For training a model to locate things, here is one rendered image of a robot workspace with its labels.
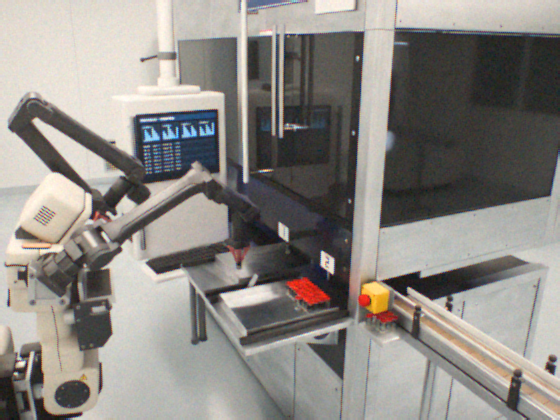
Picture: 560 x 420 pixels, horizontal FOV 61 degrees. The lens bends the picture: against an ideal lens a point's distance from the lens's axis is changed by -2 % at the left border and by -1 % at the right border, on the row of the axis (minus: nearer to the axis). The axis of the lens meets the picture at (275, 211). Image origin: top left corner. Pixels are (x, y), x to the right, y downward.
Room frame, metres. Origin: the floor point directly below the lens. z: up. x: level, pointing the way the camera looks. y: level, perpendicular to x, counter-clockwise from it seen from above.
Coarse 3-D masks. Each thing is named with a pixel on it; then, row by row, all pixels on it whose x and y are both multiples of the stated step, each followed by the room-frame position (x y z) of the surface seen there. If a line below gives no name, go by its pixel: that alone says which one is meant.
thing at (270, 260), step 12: (228, 252) 1.91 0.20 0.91; (252, 252) 1.96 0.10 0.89; (264, 252) 1.99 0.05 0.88; (276, 252) 1.99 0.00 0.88; (228, 264) 1.86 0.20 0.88; (252, 264) 1.86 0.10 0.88; (264, 264) 1.86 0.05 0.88; (276, 264) 1.86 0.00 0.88; (288, 264) 1.86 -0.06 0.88; (300, 264) 1.86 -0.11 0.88; (312, 264) 1.80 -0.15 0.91; (228, 276) 1.75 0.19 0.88; (240, 276) 1.75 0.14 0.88; (252, 276) 1.68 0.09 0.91; (264, 276) 1.70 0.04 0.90
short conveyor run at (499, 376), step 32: (416, 320) 1.30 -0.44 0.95; (448, 320) 1.34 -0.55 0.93; (448, 352) 1.19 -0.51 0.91; (480, 352) 1.13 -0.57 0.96; (512, 352) 1.11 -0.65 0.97; (480, 384) 1.09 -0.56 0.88; (512, 384) 0.99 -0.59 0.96; (544, 384) 1.03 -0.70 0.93; (512, 416) 0.99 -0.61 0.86; (544, 416) 0.92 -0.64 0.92
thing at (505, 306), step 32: (448, 288) 1.66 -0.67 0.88; (480, 288) 1.68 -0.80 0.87; (512, 288) 1.77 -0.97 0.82; (544, 288) 1.86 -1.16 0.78; (480, 320) 1.69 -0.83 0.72; (512, 320) 1.79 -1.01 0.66; (288, 352) 1.84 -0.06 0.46; (384, 352) 1.48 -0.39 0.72; (416, 352) 1.55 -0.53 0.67; (288, 384) 1.83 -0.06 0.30; (320, 384) 1.59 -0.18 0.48; (384, 384) 1.48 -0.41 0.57; (416, 384) 1.55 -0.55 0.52; (448, 384) 1.64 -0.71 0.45; (288, 416) 1.83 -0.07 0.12; (320, 416) 1.58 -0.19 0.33; (384, 416) 1.49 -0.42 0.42; (416, 416) 1.56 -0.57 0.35; (448, 416) 1.64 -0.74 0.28; (480, 416) 1.74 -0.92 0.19
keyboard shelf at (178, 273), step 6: (180, 252) 2.18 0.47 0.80; (156, 258) 2.10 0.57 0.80; (144, 264) 2.02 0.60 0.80; (144, 270) 1.97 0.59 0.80; (150, 270) 1.95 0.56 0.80; (174, 270) 1.96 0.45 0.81; (180, 270) 1.96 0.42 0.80; (150, 276) 1.91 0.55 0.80; (156, 276) 1.90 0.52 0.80; (162, 276) 1.90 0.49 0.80; (168, 276) 1.90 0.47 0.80; (174, 276) 1.91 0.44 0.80; (180, 276) 1.92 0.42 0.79; (156, 282) 1.86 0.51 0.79
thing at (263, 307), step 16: (256, 288) 1.60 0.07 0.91; (272, 288) 1.63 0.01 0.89; (224, 304) 1.48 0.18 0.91; (240, 304) 1.52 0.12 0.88; (256, 304) 1.52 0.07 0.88; (272, 304) 1.52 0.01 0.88; (288, 304) 1.52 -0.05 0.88; (240, 320) 1.36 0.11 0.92; (256, 320) 1.42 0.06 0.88; (272, 320) 1.42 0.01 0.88; (288, 320) 1.37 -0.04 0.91; (304, 320) 1.39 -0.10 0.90
